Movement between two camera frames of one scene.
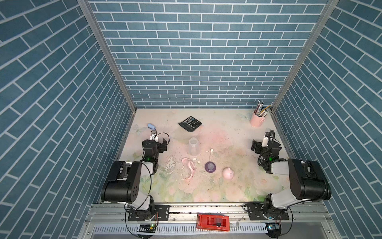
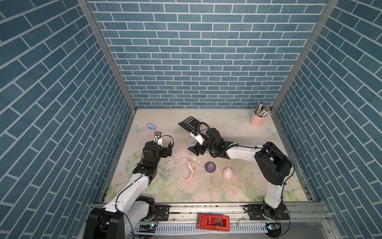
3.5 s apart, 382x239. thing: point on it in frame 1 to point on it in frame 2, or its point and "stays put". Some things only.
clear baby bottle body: x=193 y=146 stays put
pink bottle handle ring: x=192 y=166 stays put
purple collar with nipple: x=210 y=167 stays put
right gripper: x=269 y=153 to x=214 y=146
